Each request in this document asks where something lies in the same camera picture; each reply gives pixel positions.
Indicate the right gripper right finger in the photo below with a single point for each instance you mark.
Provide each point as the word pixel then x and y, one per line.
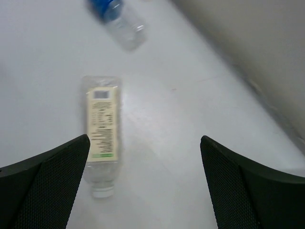
pixel 248 195

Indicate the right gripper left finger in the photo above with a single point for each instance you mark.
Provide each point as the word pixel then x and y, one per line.
pixel 39 192

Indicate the large green label bottle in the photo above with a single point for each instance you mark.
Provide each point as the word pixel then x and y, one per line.
pixel 102 108

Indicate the blue label plastic bottle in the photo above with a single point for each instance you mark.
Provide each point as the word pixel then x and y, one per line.
pixel 121 21

